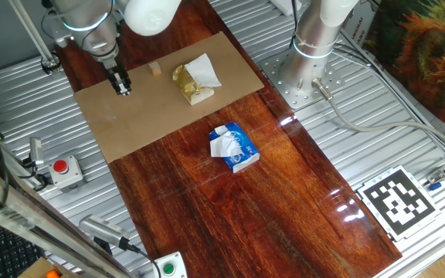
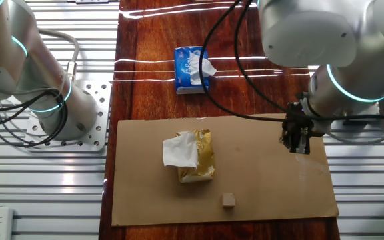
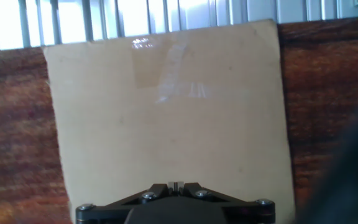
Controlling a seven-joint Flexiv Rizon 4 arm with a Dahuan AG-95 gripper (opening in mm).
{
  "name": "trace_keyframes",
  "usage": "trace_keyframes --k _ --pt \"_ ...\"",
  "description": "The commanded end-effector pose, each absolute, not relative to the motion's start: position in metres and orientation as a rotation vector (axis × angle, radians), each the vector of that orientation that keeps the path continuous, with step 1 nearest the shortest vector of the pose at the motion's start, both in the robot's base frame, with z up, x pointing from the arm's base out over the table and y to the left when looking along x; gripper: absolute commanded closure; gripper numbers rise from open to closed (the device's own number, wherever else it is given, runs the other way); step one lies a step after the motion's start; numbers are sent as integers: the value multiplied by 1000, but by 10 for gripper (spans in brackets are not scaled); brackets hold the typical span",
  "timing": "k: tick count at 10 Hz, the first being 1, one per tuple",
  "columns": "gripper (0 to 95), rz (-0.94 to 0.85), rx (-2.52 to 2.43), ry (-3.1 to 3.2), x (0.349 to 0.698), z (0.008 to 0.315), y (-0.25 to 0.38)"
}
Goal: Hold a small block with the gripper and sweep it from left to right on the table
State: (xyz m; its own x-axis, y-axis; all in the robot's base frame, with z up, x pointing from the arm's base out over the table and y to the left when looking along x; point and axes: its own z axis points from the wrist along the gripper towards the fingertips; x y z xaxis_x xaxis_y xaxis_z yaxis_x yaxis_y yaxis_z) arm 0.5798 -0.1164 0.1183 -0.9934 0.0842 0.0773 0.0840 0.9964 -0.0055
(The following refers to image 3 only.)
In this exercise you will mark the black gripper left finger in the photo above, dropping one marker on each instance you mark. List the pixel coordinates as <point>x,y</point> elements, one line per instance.
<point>148,193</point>

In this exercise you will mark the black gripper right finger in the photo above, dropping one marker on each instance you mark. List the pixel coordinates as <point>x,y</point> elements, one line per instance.
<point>202,193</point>

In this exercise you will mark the brown cardboard sheet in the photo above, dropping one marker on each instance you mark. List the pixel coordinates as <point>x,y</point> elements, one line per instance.
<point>166,130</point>

